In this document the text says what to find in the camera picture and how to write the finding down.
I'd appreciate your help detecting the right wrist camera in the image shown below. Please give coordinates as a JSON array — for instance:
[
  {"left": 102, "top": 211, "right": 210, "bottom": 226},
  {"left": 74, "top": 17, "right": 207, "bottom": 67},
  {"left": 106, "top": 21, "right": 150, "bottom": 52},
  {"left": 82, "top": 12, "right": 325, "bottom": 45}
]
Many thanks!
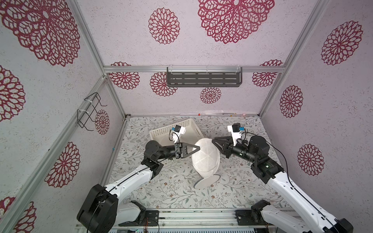
[{"left": 227, "top": 123, "right": 245, "bottom": 146}]

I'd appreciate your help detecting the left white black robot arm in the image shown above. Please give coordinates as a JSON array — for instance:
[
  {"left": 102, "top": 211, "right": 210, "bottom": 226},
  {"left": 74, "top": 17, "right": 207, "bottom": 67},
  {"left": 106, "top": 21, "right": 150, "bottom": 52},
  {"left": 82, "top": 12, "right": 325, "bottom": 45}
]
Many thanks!
[{"left": 77, "top": 140, "right": 200, "bottom": 233}]

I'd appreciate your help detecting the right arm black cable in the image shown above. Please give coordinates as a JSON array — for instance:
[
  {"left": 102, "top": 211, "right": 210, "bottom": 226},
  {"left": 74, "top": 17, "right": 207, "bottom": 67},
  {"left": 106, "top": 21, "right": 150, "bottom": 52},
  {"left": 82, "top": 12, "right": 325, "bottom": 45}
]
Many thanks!
[{"left": 241, "top": 131, "right": 342, "bottom": 233}]

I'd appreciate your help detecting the white perforated plastic basket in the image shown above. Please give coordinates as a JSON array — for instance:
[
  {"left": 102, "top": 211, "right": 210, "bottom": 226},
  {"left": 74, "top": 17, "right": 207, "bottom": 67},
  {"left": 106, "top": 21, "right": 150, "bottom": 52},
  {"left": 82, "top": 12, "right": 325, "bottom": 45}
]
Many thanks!
[{"left": 150, "top": 118, "right": 205, "bottom": 146}]

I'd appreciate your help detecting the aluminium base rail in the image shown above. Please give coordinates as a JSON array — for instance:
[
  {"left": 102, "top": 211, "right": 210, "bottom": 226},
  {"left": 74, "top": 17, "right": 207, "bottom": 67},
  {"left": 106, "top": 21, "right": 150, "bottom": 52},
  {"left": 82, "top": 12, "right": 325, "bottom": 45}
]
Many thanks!
[{"left": 75, "top": 208, "right": 321, "bottom": 229}]

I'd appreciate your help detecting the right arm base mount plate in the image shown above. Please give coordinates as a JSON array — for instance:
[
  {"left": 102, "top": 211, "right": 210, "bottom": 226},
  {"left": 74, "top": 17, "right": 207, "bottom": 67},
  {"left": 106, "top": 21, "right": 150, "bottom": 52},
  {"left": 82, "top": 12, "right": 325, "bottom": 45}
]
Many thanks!
[{"left": 235, "top": 209, "right": 267, "bottom": 226}]

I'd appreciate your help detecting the black wire wall rack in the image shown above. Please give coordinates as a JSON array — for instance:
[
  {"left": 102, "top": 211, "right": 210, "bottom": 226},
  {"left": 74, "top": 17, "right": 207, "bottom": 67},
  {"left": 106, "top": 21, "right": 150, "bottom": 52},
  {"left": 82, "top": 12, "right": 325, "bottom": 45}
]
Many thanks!
[{"left": 76, "top": 92, "right": 107, "bottom": 132}]

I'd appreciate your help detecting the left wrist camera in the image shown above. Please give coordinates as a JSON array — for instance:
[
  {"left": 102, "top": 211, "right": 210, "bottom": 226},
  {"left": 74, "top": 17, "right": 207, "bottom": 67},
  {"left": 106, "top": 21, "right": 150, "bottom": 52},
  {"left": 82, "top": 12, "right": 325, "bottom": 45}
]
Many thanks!
[{"left": 171, "top": 125, "right": 186, "bottom": 144}]

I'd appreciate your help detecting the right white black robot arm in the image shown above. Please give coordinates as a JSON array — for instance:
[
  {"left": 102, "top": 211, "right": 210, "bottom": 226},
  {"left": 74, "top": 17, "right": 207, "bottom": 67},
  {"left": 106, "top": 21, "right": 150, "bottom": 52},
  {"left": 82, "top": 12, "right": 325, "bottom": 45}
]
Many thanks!
[{"left": 212, "top": 135, "right": 354, "bottom": 233}]

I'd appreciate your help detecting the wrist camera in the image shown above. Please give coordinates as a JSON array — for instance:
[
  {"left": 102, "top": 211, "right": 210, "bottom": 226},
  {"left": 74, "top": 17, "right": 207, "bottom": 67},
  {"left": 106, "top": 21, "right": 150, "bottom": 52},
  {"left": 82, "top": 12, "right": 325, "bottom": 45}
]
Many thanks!
[
  {"left": 227, "top": 123, "right": 245, "bottom": 146},
  {"left": 171, "top": 125, "right": 186, "bottom": 144}
]

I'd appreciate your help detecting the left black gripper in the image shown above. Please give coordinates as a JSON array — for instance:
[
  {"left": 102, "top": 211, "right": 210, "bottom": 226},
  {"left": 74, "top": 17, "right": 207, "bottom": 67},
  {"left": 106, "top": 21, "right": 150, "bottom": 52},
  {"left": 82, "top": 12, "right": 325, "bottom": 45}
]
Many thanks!
[{"left": 156, "top": 142, "right": 200, "bottom": 160}]

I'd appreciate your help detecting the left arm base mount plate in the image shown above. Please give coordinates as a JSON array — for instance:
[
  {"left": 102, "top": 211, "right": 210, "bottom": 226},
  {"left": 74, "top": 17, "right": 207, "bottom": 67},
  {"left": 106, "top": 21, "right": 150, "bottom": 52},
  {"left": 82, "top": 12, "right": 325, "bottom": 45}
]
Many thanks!
[{"left": 119, "top": 210, "right": 160, "bottom": 227}]

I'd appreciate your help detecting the dark grey wall shelf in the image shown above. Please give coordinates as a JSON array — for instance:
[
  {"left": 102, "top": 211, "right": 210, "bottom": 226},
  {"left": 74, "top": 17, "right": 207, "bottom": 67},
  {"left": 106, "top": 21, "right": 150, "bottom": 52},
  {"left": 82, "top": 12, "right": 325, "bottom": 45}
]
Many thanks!
[{"left": 166, "top": 68, "right": 242, "bottom": 88}]

